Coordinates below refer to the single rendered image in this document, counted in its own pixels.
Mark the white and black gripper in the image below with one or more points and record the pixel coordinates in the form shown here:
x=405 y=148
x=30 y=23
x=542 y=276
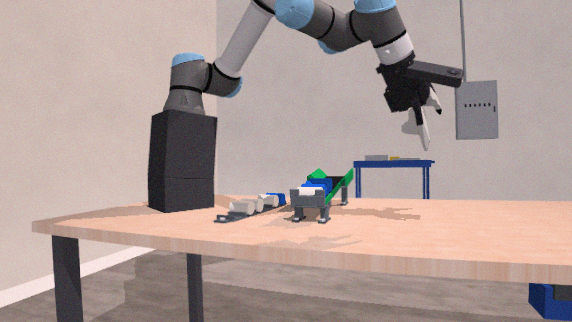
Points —
x=406 y=93

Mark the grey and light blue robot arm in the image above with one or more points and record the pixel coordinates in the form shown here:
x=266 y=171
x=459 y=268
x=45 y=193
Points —
x=377 y=21

